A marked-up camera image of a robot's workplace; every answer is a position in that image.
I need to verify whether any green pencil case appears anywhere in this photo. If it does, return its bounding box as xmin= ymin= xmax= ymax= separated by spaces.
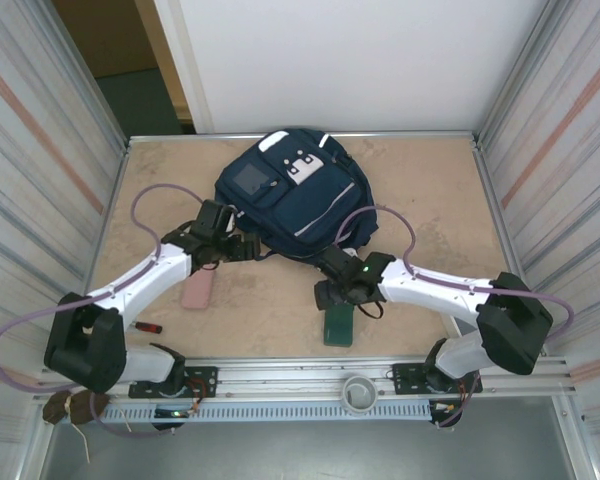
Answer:
xmin=322 ymin=304 xmax=356 ymax=348

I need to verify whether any pink eraser block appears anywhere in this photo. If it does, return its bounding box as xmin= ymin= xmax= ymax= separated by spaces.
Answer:
xmin=180 ymin=272 xmax=215 ymax=311

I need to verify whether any navy blue backpack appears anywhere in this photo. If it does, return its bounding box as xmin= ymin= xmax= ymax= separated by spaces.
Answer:
xmin=213 ymin=127 xmax=380 ymax=261

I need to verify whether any grey round plastic cup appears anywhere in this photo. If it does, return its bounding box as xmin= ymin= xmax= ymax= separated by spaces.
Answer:
xmin=342 ymin=375 xmax=378 ymax=412

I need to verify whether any white grey flat device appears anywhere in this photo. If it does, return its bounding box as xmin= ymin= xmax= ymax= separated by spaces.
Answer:
xmin=442 ymin=314 xmax=479 ymax=344

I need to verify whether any ribbed translucent side panel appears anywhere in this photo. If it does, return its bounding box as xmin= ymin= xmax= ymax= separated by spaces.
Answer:
xmin=472 ymin=0 xmax=600 ymax=451
xmin=0 ymin=0 xmax=130 ymax=451

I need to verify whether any brown cloth bundle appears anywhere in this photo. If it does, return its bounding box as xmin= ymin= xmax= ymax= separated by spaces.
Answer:
xmin=42 ymin=390 xmax=112 ymax=426

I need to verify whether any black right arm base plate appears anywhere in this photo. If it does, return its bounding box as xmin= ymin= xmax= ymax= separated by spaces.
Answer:
xmin=392 ymin=362 xmax=483 ymax=396

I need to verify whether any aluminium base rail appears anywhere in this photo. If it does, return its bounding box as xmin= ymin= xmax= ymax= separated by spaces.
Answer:
xmin=32 ymin=355 xmax=579 ymax=399

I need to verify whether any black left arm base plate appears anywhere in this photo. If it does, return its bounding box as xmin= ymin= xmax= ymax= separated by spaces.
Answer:
xmin=128 ymin=365 xmax=219 ymax=400

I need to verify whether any slotted grey cable duct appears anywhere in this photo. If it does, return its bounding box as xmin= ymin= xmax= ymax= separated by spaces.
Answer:
xmin=102 ymin=402 xmax=434 ymax=422

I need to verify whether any aluminium table edge rail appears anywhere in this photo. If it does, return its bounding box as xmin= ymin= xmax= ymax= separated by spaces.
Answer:
xmin=127 ymin=130 xmax=477 ymax=142

